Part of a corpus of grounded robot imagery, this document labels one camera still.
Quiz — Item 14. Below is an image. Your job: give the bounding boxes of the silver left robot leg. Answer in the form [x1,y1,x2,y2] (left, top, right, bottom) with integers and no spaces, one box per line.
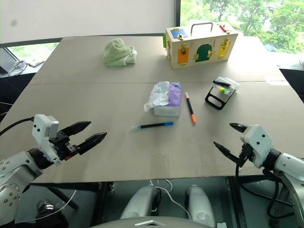
[119,185,162,220]

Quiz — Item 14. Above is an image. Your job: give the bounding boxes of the green towel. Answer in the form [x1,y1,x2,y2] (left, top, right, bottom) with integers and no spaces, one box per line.
[102,38,138,67]

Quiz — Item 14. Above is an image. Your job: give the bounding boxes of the silver robot torso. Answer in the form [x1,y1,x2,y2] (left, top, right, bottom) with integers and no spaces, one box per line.
[90,216,214,228]

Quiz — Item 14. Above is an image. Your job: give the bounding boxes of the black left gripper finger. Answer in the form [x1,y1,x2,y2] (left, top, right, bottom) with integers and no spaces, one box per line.
[61,121,92,137]
[76,132,108,155]

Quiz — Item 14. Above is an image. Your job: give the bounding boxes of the black pen with blue cap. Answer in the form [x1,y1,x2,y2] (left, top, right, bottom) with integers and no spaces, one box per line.
[131,121,174,131]

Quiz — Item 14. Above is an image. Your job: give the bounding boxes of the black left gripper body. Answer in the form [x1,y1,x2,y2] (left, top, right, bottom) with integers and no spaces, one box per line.
[48,130,82,162]

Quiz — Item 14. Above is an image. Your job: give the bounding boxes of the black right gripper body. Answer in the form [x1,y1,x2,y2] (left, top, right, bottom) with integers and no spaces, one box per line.
[237,136,256,165]

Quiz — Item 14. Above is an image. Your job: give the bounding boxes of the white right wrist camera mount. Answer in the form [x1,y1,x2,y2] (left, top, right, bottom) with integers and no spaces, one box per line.
[239,124,274,169]

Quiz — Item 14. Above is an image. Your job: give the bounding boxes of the purple tissue pack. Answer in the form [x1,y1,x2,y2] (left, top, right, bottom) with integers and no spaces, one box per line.
[143,81,182,118]

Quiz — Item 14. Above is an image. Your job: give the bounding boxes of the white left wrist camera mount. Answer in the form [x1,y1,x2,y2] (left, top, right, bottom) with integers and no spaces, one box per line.
[32,114,59,165]

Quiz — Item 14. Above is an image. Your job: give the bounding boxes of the white cable bundle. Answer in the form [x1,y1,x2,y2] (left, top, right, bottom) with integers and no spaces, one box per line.
[8,60,28,77]

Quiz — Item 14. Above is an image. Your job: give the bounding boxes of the black pen with orange cap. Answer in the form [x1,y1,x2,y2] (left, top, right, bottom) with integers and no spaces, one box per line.
[184,92,197,124]

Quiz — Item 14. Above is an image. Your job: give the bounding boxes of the dark rounded object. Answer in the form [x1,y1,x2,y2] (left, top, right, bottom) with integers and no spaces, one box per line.
[35,200,70,228]

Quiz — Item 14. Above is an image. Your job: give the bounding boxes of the wooden lock box with handle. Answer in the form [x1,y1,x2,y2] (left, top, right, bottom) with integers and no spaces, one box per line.
[162,21,239,70]

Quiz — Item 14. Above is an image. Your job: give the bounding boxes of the thick white cable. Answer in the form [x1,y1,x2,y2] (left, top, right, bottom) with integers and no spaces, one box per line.
[149,179,192,219]

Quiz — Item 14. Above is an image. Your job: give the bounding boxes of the thin white cable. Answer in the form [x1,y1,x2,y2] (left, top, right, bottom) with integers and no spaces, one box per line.
[14,189,77,224]

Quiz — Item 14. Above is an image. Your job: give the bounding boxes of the silver right robot leg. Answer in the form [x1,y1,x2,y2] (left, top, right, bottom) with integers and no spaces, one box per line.
[184,185,217,228]

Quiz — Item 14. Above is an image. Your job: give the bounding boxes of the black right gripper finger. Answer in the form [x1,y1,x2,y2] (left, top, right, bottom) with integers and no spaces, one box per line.
[213,141,241,165]
[229,123,249,135]

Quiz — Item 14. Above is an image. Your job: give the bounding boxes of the black window post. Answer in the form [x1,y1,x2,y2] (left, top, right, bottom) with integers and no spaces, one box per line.
[174,0,182,34]

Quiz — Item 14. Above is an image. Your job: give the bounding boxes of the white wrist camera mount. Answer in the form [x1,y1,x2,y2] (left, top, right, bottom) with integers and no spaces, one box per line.
[32,114,59,165]
[239,124,274,169]

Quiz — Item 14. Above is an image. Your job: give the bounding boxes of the black table frame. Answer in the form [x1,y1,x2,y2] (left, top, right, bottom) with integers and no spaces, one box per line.
[30,177,249,228]

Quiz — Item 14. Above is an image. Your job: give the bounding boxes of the black stand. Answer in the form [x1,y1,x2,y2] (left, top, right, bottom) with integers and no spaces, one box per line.
[204,85,236,111]

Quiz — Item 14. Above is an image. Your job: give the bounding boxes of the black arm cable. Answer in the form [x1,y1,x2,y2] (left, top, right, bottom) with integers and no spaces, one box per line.
[0,117,34,138]
[235,152,295,218]

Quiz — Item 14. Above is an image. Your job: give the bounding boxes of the silver robot leg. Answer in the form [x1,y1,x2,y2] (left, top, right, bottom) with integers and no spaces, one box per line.
[184,185,217,228]
[119,185,162,220]

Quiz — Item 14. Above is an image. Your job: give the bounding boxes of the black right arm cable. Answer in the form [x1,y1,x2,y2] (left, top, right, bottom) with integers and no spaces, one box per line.
[235,152,295,218]

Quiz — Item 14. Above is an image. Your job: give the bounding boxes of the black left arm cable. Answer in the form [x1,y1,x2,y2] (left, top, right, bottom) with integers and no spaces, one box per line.
[0,117,34,138]

